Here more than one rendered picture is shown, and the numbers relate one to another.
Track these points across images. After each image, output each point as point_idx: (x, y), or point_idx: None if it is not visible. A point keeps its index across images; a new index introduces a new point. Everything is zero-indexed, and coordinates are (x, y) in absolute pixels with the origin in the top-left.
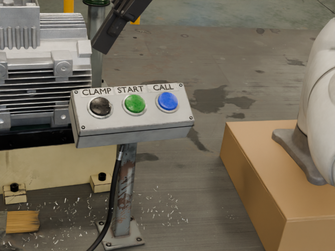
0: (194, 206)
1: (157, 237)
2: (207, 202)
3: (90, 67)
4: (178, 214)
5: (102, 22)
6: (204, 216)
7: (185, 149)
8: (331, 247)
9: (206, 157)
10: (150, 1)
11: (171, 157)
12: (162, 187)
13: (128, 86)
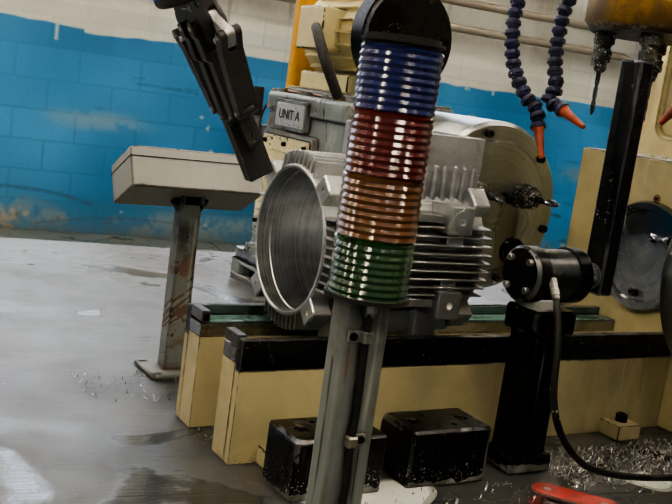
0: (53, 386)
1: (117, 367)
2: (28, 389)
3: (261, 192)
4: (82, 380)
5: (260, 134)
6: (41, 378)
7: (48, 451)
8: None
9: (2, 439)
10: (194, 74)
11: (82, 439)
12: (106, 405)
13: (198, 151)
